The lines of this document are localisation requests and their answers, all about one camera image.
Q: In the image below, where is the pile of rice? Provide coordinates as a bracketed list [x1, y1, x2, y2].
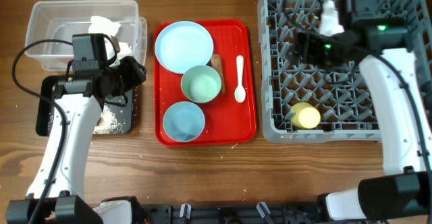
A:
[93, 106, 123, 134]

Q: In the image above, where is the white napkin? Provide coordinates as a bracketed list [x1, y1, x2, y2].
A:
[88, 16, 132, 57]

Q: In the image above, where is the yellow cup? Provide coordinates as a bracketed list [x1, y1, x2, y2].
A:
[291, 102, 321, 129]

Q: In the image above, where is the light blue plate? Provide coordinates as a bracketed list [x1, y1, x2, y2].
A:
[155, 21, 214, 74]

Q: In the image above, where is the small blue bowl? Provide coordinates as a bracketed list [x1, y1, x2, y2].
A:
[163, 101, 206, 143]

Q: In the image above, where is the green bowl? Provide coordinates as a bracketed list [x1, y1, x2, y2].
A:
[180, 65, 221, 103]

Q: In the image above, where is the brown sweet potato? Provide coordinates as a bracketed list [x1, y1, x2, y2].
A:
[211, 54, 225, 94]

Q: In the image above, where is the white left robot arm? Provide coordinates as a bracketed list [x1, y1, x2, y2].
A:
[5, 33, 146, 223]

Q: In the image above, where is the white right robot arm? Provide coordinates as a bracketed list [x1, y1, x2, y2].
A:
[296, 0, 431, 221]

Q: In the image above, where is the grey dishwasher rack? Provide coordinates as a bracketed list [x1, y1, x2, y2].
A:
[257, 0, 432, 144]

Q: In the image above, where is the black rectangular tray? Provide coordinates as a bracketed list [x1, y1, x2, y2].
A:
[35, 90, 134, 136]

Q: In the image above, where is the white plastic spoon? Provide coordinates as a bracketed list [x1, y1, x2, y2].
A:
[234, 55, 246, 103]

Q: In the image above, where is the clear plastic storage bin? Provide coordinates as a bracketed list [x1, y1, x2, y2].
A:
[26, 0, 147, 65]

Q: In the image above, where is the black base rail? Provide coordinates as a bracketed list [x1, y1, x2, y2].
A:
[141, 203, 321, 224]

